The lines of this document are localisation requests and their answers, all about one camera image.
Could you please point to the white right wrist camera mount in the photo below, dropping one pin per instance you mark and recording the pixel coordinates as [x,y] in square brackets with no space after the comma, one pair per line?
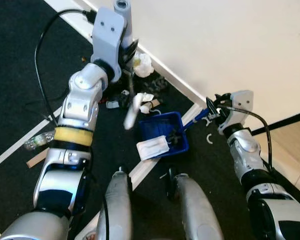
[242,102]

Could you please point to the robot silver right leg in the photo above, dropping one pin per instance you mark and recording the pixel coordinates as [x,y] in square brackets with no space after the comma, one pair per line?
[195,212]

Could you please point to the white baseboard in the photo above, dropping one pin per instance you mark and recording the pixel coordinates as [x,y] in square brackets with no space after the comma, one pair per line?
[180,82]

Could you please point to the small grey plastic piece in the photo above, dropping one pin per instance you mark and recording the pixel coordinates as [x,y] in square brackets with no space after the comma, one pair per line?
[112,104]

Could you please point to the robot silver left leg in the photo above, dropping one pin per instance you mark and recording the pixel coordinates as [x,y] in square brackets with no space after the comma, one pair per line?
[117,207]

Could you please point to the small brown cardboard scrap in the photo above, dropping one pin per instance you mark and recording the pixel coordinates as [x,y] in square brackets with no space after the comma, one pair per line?
[156,103]

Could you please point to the clear plastic bottle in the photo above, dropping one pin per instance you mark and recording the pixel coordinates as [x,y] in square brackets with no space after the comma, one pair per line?
[37,141]

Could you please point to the robot silver leg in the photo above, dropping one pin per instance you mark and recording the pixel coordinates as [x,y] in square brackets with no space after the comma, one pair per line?
[195,212]
[117,207]

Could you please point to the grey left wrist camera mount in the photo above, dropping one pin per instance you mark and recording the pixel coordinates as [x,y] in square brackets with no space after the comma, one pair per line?
[107,35]

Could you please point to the long white floor strip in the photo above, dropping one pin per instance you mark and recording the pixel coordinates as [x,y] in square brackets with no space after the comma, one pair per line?
[20,147]
[142,170]

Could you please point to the robot silver right arm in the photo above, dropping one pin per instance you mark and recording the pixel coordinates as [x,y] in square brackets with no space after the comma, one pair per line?
[247,150]

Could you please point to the crumpled white tissue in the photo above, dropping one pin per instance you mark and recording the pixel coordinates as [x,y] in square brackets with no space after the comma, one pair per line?
[143,64]

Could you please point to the brown cardboard piece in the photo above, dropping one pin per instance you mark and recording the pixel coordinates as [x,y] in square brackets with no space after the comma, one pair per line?
[37,158]

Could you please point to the small white tissue scrap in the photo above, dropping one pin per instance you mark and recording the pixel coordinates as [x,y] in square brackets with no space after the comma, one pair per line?
[147,98]

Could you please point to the black trash clump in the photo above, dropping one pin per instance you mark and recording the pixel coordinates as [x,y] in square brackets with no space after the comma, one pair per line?
[175,138]

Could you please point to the robot silver left arm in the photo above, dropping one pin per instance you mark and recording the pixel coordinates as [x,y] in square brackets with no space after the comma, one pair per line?
[82,105]

